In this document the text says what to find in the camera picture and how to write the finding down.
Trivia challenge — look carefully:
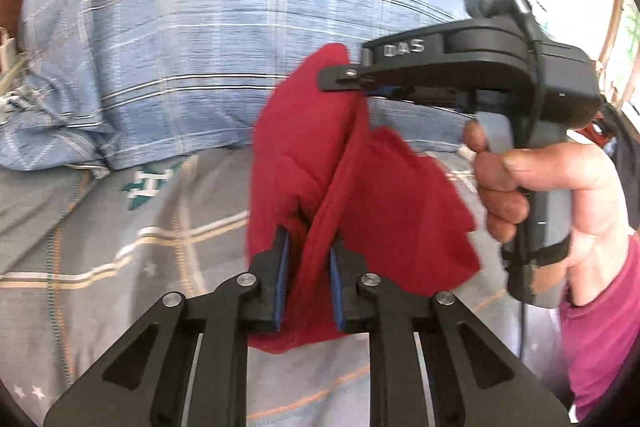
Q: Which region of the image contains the person's right hand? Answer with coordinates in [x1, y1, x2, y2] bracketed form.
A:
[462, 119, 633, 308]

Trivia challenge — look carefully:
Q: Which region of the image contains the grey bedsheet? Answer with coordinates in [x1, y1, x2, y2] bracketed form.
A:
[0, 147, 576, 427]

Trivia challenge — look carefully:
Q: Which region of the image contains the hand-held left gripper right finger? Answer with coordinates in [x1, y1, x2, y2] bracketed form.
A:
[327, 239, 571, 427]

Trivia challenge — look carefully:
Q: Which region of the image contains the wooden window frame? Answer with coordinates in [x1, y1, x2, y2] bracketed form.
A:
[595, 0, 640, 118]

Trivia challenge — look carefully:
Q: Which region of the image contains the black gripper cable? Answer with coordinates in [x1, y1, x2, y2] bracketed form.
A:
[500, 0, 548, 358]

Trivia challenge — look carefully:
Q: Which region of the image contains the white charger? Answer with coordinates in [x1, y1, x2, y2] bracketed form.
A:
[0, 29, 19, 72]

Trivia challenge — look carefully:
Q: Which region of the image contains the person's right forearm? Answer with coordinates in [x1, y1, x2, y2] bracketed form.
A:
[557, 232, 640, 423]

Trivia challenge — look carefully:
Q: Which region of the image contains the red sweater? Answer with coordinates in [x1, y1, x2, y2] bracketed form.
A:
[247, 43, 481, 354]

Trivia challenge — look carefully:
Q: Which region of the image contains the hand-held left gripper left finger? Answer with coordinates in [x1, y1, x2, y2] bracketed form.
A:
[42, 227, 291, 427]

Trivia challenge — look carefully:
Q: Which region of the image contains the blue plaid pillow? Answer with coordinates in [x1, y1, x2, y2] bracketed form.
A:
[0, 0, 481, 172]

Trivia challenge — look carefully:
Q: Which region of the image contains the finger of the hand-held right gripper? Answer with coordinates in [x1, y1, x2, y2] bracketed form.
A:
[365, 87, 418, 102]
[318, 64, 407, 94]

